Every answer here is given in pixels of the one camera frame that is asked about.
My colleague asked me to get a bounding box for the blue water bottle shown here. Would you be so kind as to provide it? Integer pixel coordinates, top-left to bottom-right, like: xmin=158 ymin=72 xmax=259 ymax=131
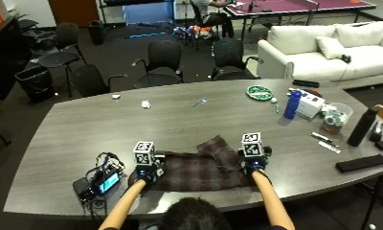
xmin=283 ymin=90 xmax=302 ymax=121

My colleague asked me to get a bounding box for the black remote on table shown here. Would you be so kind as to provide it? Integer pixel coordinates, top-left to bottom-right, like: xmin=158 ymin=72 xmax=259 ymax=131
xmin=291 ymin=79 xmax=320 ymax=89

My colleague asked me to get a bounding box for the white sofa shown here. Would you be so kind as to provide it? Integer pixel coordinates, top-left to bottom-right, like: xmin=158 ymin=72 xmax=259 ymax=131
xmin=256 ymin=20 xmax=383 ymax=90

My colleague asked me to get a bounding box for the black cables bundle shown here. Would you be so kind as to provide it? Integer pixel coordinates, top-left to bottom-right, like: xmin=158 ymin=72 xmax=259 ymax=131
xmin=83 ymin=151 xmax=126 ymax=212

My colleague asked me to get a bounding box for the green patterned plate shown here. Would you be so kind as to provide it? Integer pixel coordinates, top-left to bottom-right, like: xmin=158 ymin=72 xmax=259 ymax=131
xmin=244 ymin=84 xmax=273 ymax=102

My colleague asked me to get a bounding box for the clear plastic cup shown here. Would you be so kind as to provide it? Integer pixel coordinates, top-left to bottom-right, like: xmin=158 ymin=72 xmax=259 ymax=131
xmin=320 ymin=102 xmax=354 ymax=135

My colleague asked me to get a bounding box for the white marker pen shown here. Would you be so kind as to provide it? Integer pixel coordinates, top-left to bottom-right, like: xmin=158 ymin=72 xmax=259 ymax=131
xmin=309 ymin=131 xmax=334 ymax=143

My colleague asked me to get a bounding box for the white cardboard box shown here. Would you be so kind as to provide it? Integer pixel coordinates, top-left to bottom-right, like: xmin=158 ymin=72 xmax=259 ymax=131
xmin=294 ymin=92 xmax=326 ymax=119

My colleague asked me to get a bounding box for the black flat case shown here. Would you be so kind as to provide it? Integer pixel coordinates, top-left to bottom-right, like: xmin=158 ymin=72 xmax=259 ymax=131
xmin=334 ymin=153 xmax=383 ymax=174

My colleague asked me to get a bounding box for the white sofa cushion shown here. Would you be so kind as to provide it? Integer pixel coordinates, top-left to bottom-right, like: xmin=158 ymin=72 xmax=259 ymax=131
xmin=313 ymin=35 xmax=346 ymax=60

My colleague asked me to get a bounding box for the the person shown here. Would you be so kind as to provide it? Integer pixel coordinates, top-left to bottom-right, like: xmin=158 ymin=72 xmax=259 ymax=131
xmin=98 ymin=145 xmax=296 ymax=230

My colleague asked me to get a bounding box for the white marker cube left glove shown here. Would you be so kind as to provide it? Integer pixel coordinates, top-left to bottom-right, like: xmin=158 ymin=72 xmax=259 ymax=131
xmin=131 ymin=140 xmax=155 ymax=167

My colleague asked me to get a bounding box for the black water bottle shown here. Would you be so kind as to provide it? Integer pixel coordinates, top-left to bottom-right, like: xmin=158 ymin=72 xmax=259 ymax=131
xmin=346 ymin=107 xmax=378 ymax=148

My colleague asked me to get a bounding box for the person's right hand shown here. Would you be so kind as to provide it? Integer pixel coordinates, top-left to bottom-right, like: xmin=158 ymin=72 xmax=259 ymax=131
xmin=239 ymin=145 xmax=272 ymax=176

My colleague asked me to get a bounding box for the white label strip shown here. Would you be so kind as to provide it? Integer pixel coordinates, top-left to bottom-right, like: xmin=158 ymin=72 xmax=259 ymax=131
xmin=317 ymin=140 xmax=341 ymax=154

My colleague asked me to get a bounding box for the person's left hand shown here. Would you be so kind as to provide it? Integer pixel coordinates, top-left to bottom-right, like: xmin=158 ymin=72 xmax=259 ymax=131
xmin=134 ymin=154 xmax=167 ymax=187

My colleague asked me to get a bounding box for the black round bin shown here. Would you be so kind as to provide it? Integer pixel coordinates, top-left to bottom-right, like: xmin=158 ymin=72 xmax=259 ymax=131
xmin=86 ymin=19 xmax=106 ymax=46

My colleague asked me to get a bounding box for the white marker cube glove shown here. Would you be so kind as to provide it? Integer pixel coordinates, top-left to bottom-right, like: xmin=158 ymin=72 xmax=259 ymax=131
xmin=239 ymin=131 xmax=265 ymax=158
xmin=131 ymin=140 xmax=155 ymax=167

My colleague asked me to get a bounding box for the black office chair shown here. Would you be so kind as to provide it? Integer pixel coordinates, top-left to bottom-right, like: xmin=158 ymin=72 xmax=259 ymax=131
xmin=37 ymin=22 xmax=86 ymax=97
xmin=207 ymin=37 xmax=264 ymax=81
xmin=69 ymin=63 xmax=129 ymax=98
xmin=130 ymin=39 xmax=184 ymax=89

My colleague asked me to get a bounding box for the black device with lit screen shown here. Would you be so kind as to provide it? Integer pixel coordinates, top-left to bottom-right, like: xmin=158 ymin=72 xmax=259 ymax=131
xmin=90 ymin=171 xmax=122 ymax=196

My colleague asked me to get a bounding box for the purple table-tennis table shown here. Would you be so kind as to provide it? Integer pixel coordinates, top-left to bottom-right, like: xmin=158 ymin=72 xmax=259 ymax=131
xmin=223 ymin=0 xmax=377 ymax=41

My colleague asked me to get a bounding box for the black waste bin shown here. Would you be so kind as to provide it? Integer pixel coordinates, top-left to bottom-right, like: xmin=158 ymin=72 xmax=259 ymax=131
xmin=13 ymin=64 xmax=55 ymax=104

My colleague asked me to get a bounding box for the white marker cube right glove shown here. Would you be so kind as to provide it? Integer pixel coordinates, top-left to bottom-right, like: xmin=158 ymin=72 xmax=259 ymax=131
xmin=239 ymin=131 xmax=265 ymax=158

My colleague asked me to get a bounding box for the dark plaid cloth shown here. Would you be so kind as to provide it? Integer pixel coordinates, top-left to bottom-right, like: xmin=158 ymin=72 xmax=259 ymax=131
xmin=146 ymin=134 xmax=255 ymax=193

